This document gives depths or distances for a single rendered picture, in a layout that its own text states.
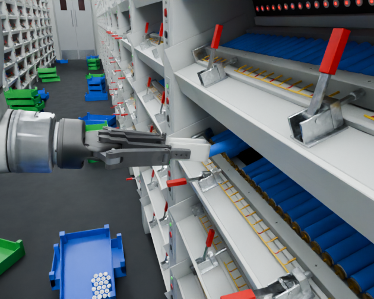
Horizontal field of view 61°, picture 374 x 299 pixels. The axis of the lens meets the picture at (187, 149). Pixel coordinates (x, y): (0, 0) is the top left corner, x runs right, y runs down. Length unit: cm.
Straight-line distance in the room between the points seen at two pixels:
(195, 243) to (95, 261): 77
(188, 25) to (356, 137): 48
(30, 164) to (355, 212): 39
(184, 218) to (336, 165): 62
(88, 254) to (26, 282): 28
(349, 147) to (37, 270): 150
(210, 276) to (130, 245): 101
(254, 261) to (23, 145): 34
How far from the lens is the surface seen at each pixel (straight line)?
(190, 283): 93
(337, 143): 28
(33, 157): 48
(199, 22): 70
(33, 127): 47
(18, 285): 160
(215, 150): 55
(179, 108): 72
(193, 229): 79
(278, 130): 32
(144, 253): 160
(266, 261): 44
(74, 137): 47
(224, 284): 66
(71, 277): 146
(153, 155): 47
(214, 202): 55
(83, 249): 150
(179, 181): 57
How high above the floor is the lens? 102
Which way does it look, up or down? 22 degrees down
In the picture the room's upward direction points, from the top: straight up
